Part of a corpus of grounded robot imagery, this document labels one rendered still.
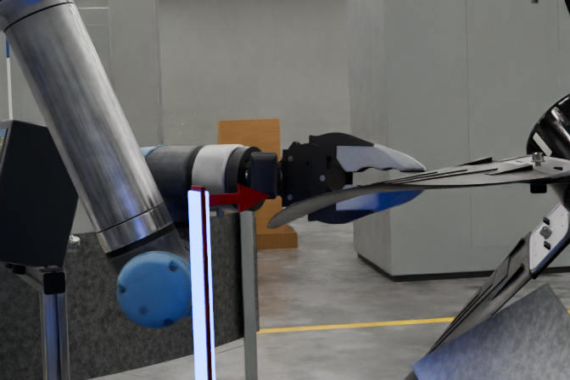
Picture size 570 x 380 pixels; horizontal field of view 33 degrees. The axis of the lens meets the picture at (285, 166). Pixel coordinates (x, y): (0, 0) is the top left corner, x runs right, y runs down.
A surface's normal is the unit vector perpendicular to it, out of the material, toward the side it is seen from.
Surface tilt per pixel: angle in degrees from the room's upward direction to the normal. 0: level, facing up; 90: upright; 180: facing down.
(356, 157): 84
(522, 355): 55
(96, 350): 90
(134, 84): 90
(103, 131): 81
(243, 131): 90
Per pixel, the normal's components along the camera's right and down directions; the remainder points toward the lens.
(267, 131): 0.15, 0.04
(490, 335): -0.41, -0.52
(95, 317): 0.60, 0.02
